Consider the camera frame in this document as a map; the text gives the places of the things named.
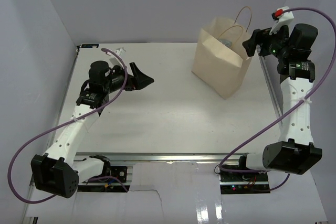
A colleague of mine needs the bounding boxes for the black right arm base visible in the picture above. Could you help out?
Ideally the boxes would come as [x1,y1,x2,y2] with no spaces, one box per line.
[214,165,270,195]

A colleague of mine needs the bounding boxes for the beige paper bag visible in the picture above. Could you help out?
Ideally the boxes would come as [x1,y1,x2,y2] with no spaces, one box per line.
[192,6,253,99]

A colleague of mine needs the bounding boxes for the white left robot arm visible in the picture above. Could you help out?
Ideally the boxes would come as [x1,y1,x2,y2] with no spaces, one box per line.
[31,61,154,198]

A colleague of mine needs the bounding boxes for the blue silver snack packet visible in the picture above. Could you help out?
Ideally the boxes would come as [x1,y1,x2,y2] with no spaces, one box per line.
[219,39,233,48]

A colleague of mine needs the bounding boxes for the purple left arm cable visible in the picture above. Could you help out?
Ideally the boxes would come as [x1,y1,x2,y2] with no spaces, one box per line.
[7,47,129,205]

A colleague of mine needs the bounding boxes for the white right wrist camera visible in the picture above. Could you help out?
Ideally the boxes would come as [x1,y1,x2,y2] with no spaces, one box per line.
[269,6,294,35]

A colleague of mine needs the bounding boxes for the aluminium table frame rail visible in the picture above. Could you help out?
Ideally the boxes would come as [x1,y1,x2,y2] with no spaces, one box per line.
[73,153,250,163]

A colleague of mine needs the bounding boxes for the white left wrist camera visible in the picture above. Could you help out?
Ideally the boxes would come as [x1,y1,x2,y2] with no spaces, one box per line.
[110,47,126,66]

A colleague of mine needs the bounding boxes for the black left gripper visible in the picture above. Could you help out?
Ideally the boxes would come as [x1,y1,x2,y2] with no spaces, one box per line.
[103,62,153,94]

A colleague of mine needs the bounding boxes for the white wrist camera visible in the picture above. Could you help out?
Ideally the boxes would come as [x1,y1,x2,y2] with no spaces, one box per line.
[269,6,294,35]
[110,47,126,66]

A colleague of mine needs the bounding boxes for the white front cover sheet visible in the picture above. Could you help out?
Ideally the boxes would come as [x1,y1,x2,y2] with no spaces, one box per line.
[26,163,327,223]

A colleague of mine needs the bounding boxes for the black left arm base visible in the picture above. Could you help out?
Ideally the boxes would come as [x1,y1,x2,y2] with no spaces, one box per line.
[79,155,128,184]

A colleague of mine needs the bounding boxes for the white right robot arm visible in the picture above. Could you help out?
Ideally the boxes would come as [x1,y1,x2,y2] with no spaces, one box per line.
[237,24,322,182]

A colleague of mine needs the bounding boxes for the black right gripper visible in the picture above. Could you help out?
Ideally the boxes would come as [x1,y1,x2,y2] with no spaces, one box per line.
[243,23,292,60]

